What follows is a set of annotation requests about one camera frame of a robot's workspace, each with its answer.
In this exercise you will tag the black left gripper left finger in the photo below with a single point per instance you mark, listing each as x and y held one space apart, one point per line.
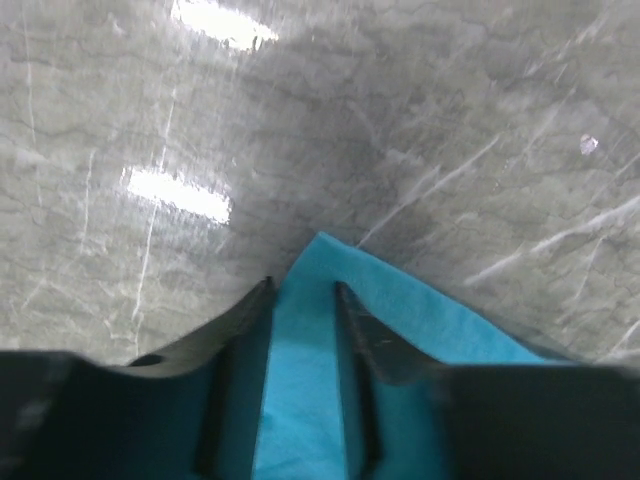
188 410

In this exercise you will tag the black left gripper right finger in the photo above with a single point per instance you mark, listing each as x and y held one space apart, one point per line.
406 415

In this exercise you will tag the turquoise t shirt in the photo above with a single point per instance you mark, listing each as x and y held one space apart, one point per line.
300 435

